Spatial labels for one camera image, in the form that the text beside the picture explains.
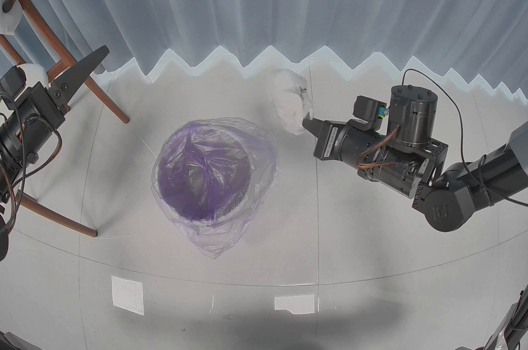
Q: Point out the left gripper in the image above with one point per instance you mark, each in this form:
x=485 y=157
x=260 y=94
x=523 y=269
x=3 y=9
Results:
x=37 y=113

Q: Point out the white paper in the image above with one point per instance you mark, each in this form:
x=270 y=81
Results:
x=288 y=101

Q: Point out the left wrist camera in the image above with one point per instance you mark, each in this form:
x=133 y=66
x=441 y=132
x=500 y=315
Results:
x=12 y=82

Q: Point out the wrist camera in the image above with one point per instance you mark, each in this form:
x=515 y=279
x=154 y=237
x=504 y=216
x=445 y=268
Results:
x=365 y=107
x=12 y=82

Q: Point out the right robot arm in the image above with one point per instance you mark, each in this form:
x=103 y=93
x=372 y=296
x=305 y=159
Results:
x=449 y=200

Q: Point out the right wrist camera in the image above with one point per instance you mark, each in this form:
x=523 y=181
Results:
x=365 y=107

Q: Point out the purple plastic bag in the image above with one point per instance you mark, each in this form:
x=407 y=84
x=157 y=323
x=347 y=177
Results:
x=247 y=142

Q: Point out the white padded wooden chair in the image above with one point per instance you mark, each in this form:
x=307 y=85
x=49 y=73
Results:
x=8 y=20

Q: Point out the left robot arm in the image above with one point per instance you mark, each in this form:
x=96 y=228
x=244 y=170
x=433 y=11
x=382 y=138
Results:
x=8 y=175

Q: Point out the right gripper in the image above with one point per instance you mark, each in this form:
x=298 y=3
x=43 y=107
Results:
x=350 y=144

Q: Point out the white trash bin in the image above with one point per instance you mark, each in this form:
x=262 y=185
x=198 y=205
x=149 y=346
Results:
x=235 y=209

